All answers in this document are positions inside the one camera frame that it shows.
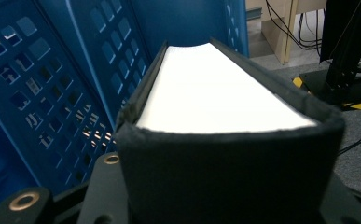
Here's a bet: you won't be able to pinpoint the black book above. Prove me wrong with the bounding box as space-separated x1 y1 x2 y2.
114 36 347 224

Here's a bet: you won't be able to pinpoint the blue file rack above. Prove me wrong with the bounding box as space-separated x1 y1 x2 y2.
0 0 251 216

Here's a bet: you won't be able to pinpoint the beige wooden desk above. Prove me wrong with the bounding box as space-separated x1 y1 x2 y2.
245 0 328 64

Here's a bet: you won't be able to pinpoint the black stand with striped base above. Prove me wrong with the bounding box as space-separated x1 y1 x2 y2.
292 46 361 111

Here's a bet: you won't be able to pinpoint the black hanging cables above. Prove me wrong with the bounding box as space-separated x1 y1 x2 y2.
264 0 326 52

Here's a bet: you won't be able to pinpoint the black floor cable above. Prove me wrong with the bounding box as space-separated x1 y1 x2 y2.
338 132 361 157

